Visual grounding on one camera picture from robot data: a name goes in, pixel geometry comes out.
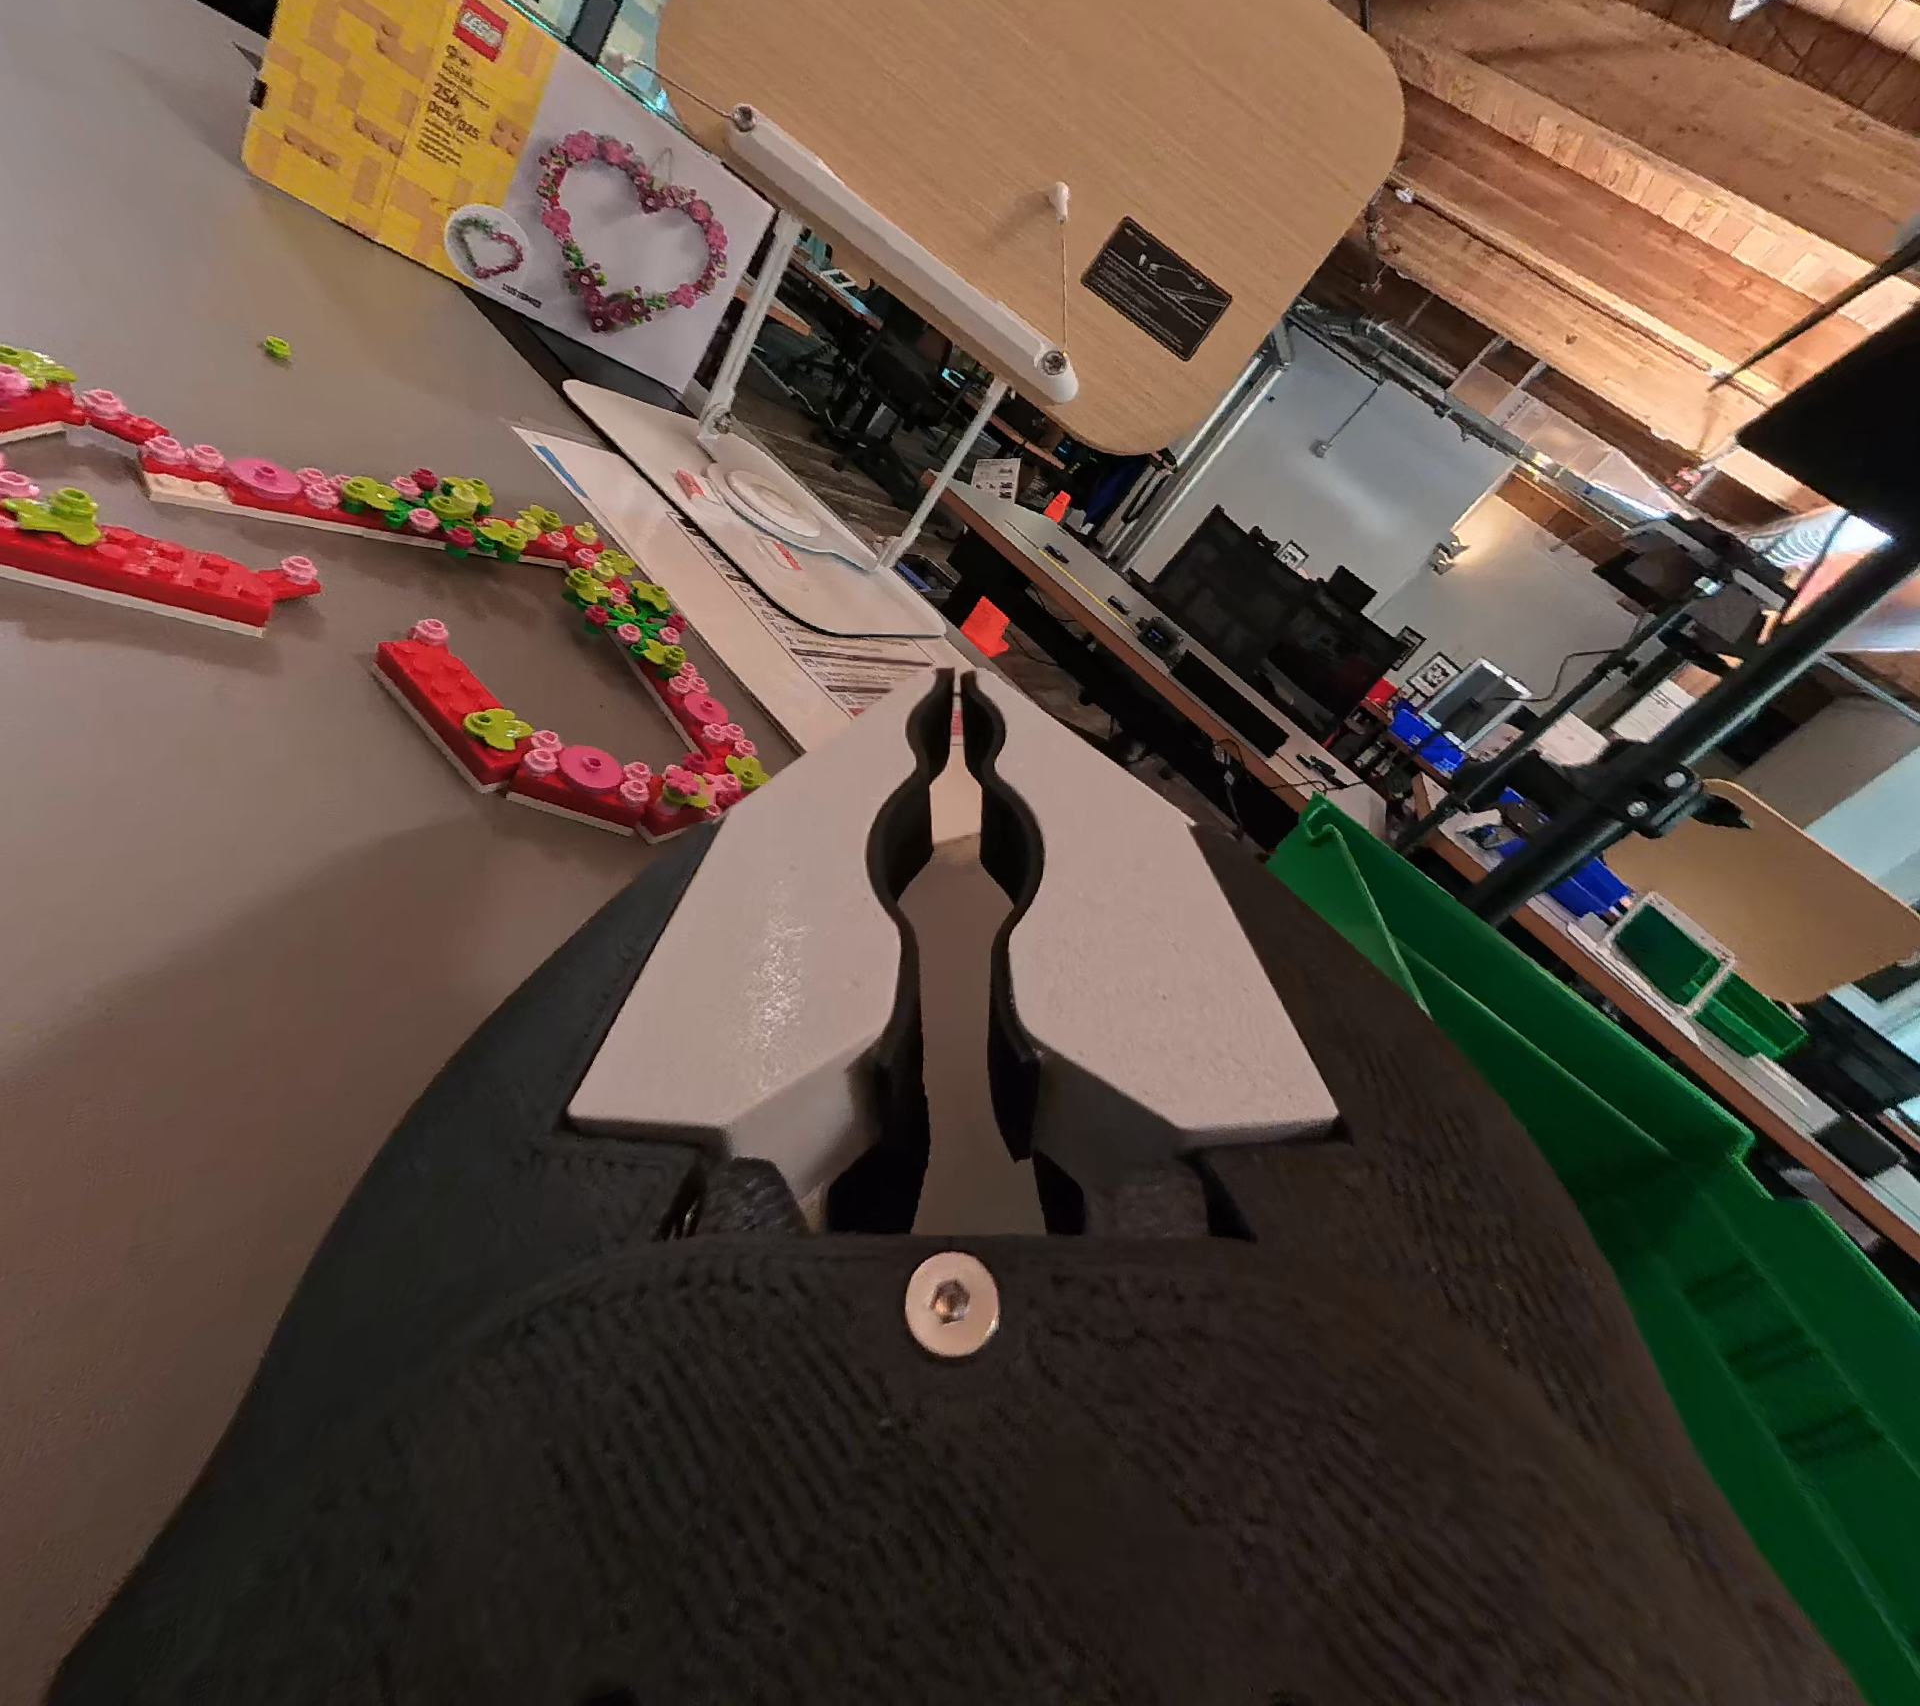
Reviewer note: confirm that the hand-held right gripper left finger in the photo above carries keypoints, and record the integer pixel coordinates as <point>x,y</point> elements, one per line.
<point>751,971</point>

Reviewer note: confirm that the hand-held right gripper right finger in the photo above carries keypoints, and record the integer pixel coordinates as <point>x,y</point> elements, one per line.
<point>1155,971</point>

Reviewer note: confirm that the red flowered lego heart frame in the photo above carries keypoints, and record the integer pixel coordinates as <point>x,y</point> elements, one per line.
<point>180,574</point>

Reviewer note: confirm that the lime lego flower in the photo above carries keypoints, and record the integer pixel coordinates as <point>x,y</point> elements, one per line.
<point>53,517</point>

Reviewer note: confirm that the yellow lego box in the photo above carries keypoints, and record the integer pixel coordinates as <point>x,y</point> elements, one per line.
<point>391,86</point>

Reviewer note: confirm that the printed sheet in plastic sleeve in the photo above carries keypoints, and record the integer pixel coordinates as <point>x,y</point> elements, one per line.
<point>840,670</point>

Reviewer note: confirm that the blue plastic bins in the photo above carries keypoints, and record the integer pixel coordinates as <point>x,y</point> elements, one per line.
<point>1424,738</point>

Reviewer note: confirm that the orange cone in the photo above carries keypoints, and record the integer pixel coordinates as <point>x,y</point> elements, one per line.
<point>984,628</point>

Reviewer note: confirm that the black tripod pole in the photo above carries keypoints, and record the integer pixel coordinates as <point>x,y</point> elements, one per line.
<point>1651,788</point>

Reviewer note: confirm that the clear box with green bins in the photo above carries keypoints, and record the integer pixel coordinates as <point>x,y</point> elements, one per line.
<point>1694,986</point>

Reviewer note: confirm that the wooden board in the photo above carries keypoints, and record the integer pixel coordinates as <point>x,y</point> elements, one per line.
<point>1755,897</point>

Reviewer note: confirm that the green plastic bin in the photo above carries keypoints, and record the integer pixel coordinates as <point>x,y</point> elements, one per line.
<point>1724,1286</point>

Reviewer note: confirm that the white and wooden book stand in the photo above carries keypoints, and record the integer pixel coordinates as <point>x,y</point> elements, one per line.
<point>1021,86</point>

